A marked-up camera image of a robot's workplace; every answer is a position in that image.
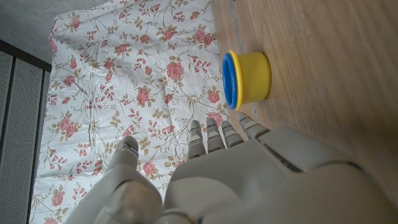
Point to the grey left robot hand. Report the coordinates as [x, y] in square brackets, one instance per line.
[248, 180]

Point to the blue plastic cup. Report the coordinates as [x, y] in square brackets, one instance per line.
[229, 81]

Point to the yellow plastic cup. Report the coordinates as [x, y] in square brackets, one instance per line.
[253, 77]

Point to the floral print backdrop cloth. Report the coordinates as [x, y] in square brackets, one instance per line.
[124, 77]

